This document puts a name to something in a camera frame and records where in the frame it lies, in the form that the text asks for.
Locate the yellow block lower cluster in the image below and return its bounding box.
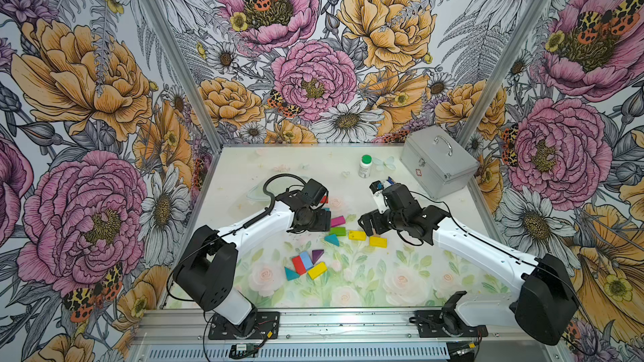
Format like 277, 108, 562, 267
307, 261, 327, 280

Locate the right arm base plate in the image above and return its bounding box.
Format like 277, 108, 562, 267
409, 309, 488, 339

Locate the small green circuit board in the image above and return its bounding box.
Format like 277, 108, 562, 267
229, 344, 254, 360

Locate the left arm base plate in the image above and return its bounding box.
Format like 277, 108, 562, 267
207, 311, 281, 340

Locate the left aluminium frame post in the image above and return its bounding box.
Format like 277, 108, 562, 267
120, 0, 223, 154

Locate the purple triangular block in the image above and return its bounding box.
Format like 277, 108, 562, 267
311, 249, 325, 265

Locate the silver metal case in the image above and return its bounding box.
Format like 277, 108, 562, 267
400, 126, 479, 199

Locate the magenta rectangular block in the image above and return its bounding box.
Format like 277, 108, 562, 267
330, 216, 346, 228

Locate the teal triangle lower cluster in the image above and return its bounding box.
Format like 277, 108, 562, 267
284, 267, 300, 281

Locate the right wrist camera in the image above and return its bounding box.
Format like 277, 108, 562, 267
369, 181, 391, 214

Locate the light blue block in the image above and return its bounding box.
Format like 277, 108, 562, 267
300, 251, 314, 271

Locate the aluminium frame post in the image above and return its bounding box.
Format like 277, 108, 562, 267
454, 0, 575, 147
120, 0, 223, 154

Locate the yellow block near green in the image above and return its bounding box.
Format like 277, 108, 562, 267
347, 231, 367, 241

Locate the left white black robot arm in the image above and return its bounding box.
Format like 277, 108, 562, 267
169, 173, 331, 338

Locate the aluminium front rail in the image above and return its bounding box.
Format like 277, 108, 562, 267
127, 306, 565, 348

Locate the yellow block right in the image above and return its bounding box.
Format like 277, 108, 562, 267
369, 236, 388, 249

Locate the red block lower cluster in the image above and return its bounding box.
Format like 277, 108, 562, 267
291, 256, 307, 276

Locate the teal triangular block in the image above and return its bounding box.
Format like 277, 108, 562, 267
325, 235, 340, 246

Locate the white bottle green cap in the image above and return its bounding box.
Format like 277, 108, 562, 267
358, 154, 373, 179

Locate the green rectangular block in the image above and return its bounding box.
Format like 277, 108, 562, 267
330, 226, 346, 237

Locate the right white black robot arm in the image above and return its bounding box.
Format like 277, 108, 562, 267
358, 181, 580, 345

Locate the right aluminium frame post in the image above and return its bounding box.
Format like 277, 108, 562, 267
454, 0, 575, 147

